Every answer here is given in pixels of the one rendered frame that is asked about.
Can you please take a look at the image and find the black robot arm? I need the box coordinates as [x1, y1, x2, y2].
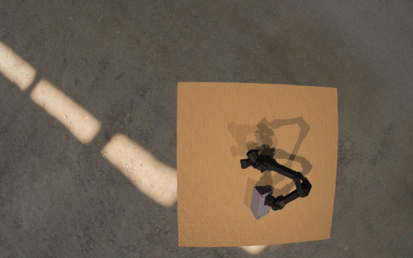
[246, 149, 312, 211]

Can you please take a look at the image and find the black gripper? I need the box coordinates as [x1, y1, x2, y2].
[240, 158, 255, 169]

